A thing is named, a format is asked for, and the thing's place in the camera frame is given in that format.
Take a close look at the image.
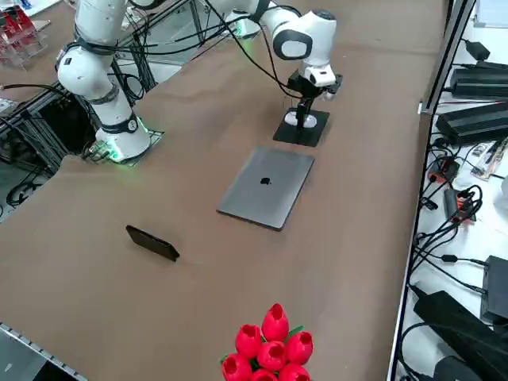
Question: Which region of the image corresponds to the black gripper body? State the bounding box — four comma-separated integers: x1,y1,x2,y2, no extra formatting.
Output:
287,70,344,101

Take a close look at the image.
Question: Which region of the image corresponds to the white wireless mouse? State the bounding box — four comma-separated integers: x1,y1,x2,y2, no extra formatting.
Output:
283,112,318,129

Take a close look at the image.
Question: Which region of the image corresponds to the dark green model phone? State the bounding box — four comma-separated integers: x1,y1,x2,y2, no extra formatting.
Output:
125,225,181,264

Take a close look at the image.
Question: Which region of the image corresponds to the dark square mouse pad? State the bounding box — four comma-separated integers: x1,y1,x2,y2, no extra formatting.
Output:
272,107,331,148

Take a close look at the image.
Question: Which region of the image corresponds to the silver closed laptop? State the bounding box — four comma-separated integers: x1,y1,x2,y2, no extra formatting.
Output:
216,145,316,233

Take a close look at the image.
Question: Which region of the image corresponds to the red and black hub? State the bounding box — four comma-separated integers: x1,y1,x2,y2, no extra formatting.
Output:
425,156,462,184

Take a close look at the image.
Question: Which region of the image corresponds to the large black power brick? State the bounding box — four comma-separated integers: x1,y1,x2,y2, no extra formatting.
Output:
450,67,508,100
435,101,508,147
412,291,508,381

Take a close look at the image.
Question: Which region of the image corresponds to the black and orange hub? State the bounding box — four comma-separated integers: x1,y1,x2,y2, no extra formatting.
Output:
442,187,478,224

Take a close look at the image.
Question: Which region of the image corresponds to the small black power adapter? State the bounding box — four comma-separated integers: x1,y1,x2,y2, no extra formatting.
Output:
464,39,491,61

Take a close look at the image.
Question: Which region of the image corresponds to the red artificial tulip bouquet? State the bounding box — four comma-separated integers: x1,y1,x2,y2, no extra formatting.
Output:
219,302,315,381

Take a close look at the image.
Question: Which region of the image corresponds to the black box device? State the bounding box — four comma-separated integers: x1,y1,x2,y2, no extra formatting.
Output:
479,255,508,323

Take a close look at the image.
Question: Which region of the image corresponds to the clear rack with red packets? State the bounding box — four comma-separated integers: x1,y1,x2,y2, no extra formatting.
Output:
0,7,49,71

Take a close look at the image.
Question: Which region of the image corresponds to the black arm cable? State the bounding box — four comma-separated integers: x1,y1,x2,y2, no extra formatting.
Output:
71,0,294,100

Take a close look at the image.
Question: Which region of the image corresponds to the slanted aluminium frame post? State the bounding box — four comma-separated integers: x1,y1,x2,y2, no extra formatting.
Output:
426,0,477,116

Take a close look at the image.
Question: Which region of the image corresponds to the aluminium frame rail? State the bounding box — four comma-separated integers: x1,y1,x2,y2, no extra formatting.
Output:
0,320,87,381

